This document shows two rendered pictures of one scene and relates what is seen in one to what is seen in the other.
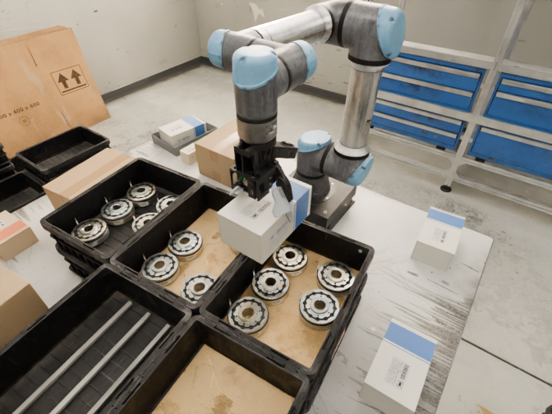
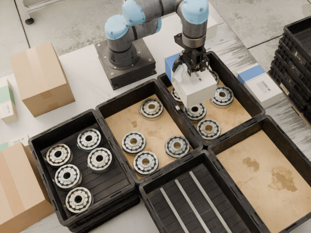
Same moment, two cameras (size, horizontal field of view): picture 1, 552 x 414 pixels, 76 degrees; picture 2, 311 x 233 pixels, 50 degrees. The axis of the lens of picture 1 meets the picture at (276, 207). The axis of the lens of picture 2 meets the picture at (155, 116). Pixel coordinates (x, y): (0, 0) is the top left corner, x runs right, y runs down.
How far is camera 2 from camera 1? 89 cm
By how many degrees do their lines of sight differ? 37
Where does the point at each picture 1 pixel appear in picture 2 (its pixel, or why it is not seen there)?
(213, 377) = (232, 161)
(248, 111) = (203, 31)
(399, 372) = (264, 86)
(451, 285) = (224, 39)
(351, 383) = not seen: hidden behind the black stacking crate
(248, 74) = (205, 14)
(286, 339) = (228, 120)
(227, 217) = (194, 91)
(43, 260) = not seen: outside the picture
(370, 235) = (170, 51)
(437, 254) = (209, 30)
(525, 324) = not seen: hidden behind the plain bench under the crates
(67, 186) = (8, 208)
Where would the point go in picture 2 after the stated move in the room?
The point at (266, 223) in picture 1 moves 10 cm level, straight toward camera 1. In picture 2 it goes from (208, 76) to (235, 86)
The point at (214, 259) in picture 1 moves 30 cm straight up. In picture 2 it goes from (153, 132) to (148, 93)
